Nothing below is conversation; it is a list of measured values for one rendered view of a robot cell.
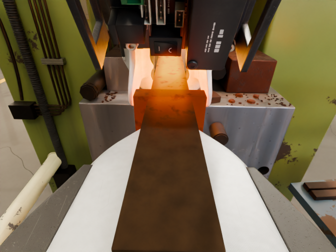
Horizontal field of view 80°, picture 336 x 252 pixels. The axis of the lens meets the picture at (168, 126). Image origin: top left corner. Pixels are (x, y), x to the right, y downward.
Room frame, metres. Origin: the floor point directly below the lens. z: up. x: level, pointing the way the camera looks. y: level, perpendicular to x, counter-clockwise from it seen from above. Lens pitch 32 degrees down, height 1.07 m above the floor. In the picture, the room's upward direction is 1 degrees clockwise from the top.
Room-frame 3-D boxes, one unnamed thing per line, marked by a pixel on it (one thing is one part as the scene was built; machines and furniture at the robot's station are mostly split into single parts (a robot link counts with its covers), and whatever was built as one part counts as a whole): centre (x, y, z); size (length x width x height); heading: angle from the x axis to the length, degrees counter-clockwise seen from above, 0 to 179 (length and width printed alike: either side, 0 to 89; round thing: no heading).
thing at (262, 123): (0.60, -0.03, 0.69); 0.56 x 0.38 x 0.45; 0
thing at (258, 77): (0.44, -0.16, 0.95); 0.12 x 0.09 x 0.07; 0
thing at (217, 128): (0.30, -0.09, 0.87); 0.04 x 0.03 x 0.03; 0
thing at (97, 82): (0.52, 0.14, 0.93); 0.40 x 0.03 x 0.03; 0
